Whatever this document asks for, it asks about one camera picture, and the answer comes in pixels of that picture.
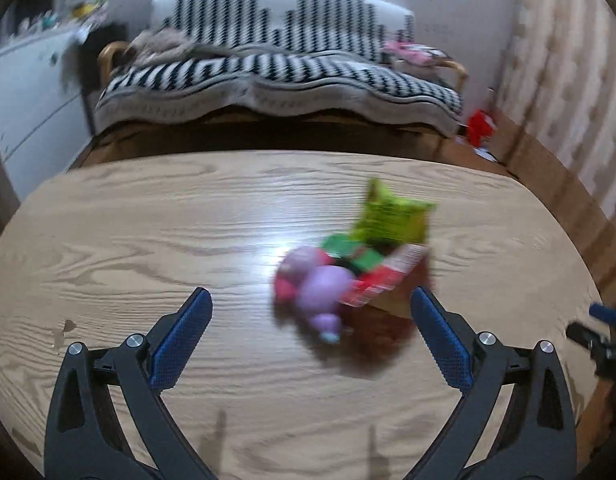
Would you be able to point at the red bag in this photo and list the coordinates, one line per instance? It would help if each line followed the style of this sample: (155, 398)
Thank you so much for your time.
(480, 125)

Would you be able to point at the white cabinet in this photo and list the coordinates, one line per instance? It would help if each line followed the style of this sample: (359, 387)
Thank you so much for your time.
(28, 90)

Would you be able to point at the black white striped sofa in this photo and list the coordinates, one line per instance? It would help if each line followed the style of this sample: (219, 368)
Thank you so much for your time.
(288, 70)

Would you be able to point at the red brown carton box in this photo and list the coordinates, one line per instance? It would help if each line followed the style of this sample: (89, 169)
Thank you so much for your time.
(387, 275)

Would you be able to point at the yellow green snack packet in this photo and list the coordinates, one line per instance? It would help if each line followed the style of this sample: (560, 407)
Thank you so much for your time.
(387, 215)

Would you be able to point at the pink cloth item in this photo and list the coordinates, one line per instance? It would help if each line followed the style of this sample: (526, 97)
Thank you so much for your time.
(412, 51)

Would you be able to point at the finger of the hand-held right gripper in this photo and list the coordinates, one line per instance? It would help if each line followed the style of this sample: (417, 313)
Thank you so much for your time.
(582, 334)
(605, 312)

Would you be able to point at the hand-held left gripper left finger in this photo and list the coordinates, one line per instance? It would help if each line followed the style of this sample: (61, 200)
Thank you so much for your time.
(180, 340)

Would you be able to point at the green wrapper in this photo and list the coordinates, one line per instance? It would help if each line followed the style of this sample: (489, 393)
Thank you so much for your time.
(338, 246)

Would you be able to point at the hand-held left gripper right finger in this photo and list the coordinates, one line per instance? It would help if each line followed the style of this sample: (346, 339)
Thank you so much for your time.
(440, 340)

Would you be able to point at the beige plush toy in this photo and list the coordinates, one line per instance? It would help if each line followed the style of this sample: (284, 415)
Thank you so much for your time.
(163, 40)

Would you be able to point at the pink red wrapper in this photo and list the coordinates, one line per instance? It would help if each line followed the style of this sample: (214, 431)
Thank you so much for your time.
(285, 291)

